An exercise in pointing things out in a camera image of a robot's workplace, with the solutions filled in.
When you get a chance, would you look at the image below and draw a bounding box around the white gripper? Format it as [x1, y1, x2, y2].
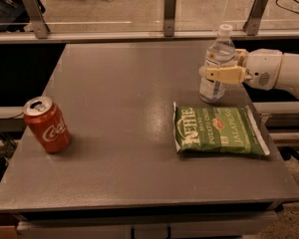
[199, 49, 283, 91]

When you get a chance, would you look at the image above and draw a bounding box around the clear blue plastic water bottle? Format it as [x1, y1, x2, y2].
[199, 24, 235, 104]

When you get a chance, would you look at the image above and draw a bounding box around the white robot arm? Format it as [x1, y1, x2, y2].
[199, 49, 299, 100]

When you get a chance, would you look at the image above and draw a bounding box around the green jalapeno chip bag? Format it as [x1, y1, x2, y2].
[173, 104, 270, 155]

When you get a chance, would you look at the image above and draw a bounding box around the red coca-cola can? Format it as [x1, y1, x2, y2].
[23, 97, 71, 153]

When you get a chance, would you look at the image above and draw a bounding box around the cardboard box corner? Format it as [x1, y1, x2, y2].
[0, 213, 19, 239]

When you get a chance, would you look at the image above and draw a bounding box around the right metal glass bracket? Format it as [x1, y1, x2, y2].
[243, 0, 269, 36]

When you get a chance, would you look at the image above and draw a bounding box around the metal glass bracket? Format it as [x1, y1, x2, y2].
[22, 0, 50, 39]
[243, 0, 269, 36]
[163, 0, 176, 37]

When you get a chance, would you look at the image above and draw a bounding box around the middle metal glass bracket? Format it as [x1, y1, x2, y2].
[163, 0, 176, 37]

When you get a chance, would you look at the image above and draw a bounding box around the left metal glass bracket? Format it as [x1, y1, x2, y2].
[22, 0, 50, 39]

